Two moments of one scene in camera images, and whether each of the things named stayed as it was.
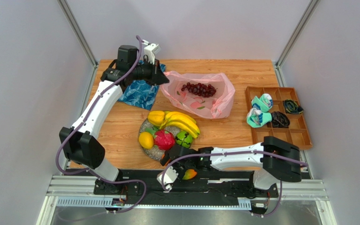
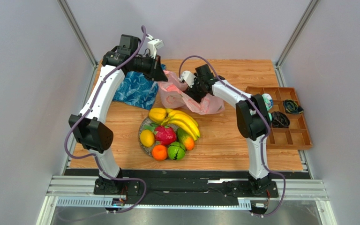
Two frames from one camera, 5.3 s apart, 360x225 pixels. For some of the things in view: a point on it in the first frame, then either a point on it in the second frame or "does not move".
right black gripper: [174, 155] -> [193, 92]
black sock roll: [280, 120] does not move
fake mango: [189, 174] -> [187, 140]
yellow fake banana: [182, 121] does not move
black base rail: [238, 186] does not move
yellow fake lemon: [146, 139] does not move
